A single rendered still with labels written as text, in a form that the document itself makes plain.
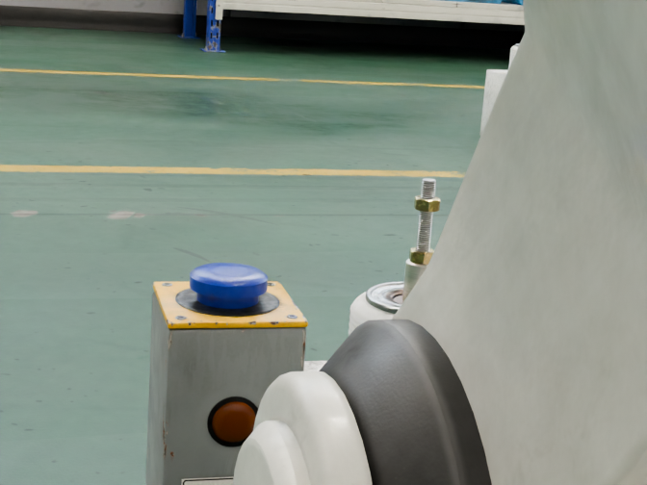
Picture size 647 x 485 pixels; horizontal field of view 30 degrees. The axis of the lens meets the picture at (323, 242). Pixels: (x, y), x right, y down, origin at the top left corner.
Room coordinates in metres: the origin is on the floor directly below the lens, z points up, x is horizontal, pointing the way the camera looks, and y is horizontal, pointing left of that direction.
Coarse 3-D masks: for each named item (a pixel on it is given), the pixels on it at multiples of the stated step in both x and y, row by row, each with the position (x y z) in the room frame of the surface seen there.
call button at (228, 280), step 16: (192, 272) 0.59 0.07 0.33; (208, 272) 0.59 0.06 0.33; (224, 272) 0.59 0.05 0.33; (240, 272) 0.60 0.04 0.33; (256, 272) 0.60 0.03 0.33; (192, 288) 0.59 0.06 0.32; (208, 288) 0.58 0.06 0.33; (224, 288) 0.58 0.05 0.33; (240, 288) 0.58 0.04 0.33; (256, 288) 0.58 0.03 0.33; (208, 304) 0.58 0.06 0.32; (224, 304) 0.58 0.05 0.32; (240, 304) 0.58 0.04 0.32
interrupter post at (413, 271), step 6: (408, 264) 0.82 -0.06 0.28; (414, 264) 0.82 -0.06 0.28; (408, 270) 0.82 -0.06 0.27; (414, 270) 0.82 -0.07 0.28; (420, 270) 0.82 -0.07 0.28; (408, 276) 0.82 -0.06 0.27; (414, 276) 0.82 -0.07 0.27; (420, 276) 0.82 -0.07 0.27; (408, 282) 0.82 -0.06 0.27; (414, 282) 0.82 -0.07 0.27; (408, 288) 0.82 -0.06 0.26; (402, 300) 0.83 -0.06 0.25
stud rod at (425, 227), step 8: (424, 184) 0.83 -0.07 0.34; (432, 184) 0.83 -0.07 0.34; (424, 192) 0.83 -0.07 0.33; (432, 192) 0.83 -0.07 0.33; (424, 216) 0.82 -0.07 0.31; (432, 216) 0.83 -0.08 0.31; (424, 224) 0.82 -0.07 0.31; (424, 232) 0.82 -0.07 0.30; (424, 240) 0.82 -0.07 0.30; (416, 248) 0.83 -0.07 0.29; (424, 248) 0.82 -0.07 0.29
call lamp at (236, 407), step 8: (224, 408) 0.56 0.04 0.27; (232, 408) 0.56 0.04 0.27; (240, 408) 0.56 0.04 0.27; (248, 408) 0.56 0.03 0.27; (216, 416) 0.56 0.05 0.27; (224, 416) 0.56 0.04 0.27; (232, 416) 0.56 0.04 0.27; (240, 416) 0.56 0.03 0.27; (248, 416) 0.56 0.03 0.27; (216, 424) 0.56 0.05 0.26; (224, 424) 0.56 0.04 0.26; (232, 424) 0.56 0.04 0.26; (240, 424) 0.56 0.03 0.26; (248, 424) 0.56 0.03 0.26; (216, 432) 0.56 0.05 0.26; (224, 432) 0.56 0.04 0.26; (232, 432) 0.56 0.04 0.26; (240, 432) 0.56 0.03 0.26; (248, 432) 0.56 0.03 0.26; (224, 440) 0.56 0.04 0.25; (232, 440) 0.56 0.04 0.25; (240, 440) 0.56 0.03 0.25
